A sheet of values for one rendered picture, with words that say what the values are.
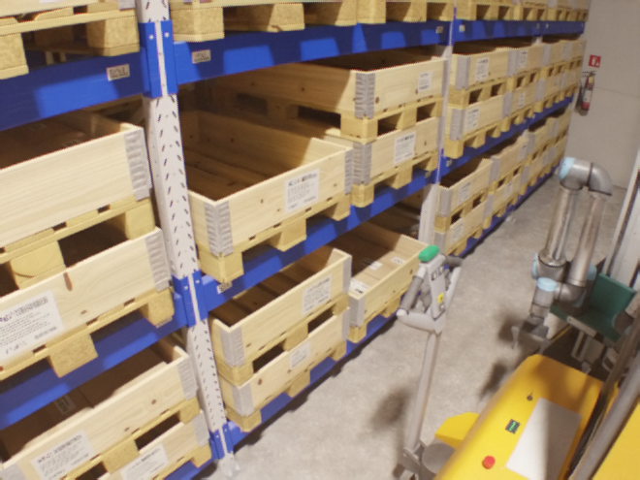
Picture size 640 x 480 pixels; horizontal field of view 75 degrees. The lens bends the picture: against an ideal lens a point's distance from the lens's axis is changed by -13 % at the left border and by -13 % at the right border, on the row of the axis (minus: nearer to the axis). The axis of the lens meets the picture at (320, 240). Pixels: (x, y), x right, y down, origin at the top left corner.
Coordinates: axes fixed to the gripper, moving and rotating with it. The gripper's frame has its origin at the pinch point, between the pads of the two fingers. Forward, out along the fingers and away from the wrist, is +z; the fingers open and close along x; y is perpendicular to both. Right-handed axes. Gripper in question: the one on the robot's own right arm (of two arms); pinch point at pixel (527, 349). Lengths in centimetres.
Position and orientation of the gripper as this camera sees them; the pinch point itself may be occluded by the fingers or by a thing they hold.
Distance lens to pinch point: 232.4
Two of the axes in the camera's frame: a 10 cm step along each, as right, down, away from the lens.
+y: 6.8, 0.5, 7.3
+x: -7.0, -2.5, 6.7
